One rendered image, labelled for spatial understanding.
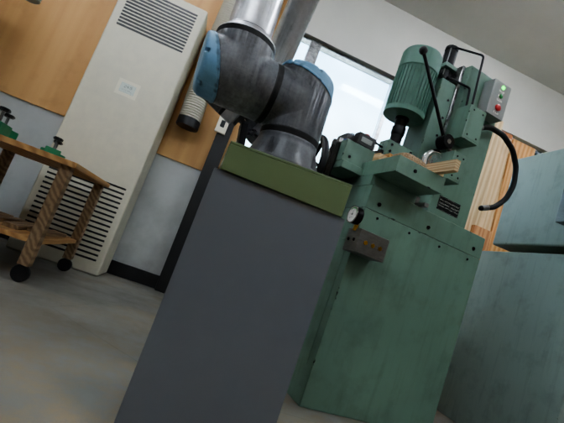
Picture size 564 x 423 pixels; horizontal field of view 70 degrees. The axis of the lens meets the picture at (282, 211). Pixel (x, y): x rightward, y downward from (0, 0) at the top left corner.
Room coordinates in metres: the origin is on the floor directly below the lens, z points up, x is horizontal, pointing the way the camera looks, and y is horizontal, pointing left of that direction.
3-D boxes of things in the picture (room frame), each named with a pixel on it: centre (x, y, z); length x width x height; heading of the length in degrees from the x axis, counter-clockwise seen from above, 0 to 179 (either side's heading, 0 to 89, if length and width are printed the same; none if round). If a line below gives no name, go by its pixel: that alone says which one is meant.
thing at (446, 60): (1.71, -0.49, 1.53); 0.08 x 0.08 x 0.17; 20
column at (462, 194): (1.77, -0.63, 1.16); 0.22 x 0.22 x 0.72; 20
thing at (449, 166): (1.56, -0.39, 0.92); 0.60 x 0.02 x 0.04; 20
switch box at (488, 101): (1.64, -0.70, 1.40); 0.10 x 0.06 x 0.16; 110
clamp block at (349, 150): (1.58, -0.18, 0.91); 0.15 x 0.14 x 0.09; 20
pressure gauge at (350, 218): (1.35, -0.24, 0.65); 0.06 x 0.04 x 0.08; 20
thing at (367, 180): (1.65, -0.30, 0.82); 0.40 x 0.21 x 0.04; 20
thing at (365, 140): (1.57, -0.18, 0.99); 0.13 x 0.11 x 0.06; 20
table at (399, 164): (1.60, -0.26, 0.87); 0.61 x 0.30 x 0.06; 20
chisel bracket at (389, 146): (1.67, -0.37, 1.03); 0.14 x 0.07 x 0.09; 110
